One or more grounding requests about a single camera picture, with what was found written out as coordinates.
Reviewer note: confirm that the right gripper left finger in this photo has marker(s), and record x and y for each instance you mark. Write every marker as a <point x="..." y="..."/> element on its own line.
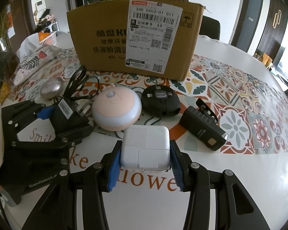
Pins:
<point x="56" y="208"/>

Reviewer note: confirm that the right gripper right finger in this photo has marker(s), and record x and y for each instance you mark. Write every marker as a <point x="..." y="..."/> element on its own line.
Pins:
<point x="235" y="208"/>

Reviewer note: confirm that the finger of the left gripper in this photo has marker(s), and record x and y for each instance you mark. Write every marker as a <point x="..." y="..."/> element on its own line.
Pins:
<point x="27" y="120"/>
<point x="72" y="136"/>

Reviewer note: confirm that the black power adapter with cable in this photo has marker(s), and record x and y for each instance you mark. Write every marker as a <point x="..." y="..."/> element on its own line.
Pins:
<point x="68" y="114"/>

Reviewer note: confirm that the silver oval metal case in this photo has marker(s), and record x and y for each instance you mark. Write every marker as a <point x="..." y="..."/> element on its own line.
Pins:
<point x="51" y="88"/>

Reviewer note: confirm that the peach round night light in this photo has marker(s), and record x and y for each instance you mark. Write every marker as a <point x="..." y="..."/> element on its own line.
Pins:
<point x="116" y="108"/>

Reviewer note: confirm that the white square power adapter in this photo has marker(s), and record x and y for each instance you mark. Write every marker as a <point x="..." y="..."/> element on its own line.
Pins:
<point x="146" y="148"/>

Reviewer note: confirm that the floral fabric tissue cover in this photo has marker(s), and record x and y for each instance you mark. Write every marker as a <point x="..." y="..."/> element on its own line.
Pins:
<point x="32" y="56"/>

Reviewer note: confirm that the white basket of oranges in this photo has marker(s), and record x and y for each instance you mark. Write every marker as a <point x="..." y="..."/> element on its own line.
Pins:
<point x="47" y="38"/>

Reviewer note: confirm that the black rectangular clip device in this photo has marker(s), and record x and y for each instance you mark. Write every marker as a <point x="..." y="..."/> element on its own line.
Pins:
<point x="202" y="123"/>

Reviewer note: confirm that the white shoe rack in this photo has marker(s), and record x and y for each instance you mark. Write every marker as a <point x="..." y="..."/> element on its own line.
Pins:
<point x="44" y="22"/>

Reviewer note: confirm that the patterned table runner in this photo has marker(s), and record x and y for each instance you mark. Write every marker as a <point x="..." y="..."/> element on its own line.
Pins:
<point x="252" y="113"/>

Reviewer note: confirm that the brown cardboard box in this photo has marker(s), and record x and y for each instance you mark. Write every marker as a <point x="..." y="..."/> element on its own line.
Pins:
<point x="146" y="37"/>

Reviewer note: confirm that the dark dining chair right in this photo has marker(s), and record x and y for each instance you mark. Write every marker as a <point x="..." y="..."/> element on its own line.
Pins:
<point x="210" y="27"/>

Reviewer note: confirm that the black round cable reel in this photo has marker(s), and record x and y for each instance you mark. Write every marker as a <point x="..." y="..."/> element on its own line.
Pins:
<point x="160" y="101"/>

